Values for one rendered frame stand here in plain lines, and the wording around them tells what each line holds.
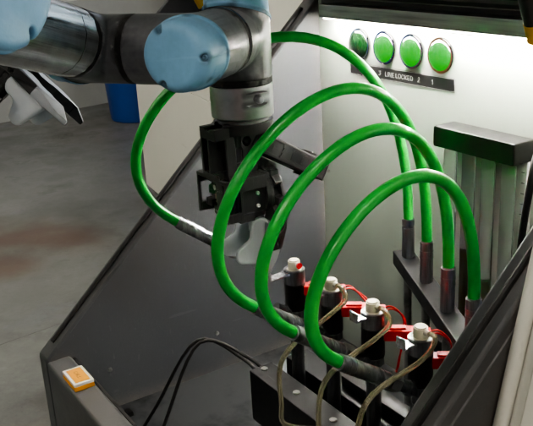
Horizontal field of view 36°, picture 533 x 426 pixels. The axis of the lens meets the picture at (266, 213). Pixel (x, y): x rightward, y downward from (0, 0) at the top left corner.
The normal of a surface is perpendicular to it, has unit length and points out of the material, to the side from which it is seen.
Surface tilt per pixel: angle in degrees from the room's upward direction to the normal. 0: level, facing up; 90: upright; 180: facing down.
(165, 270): 90
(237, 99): 90
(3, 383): 0
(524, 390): 76
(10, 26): 84
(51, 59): 132
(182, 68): 90
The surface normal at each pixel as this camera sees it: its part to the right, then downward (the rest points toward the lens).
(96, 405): -0.05, -0.94
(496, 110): -0.84, 0.22
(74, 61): 0.62, 0.75
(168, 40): -0.37, 0.33
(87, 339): 0.54, 0.25
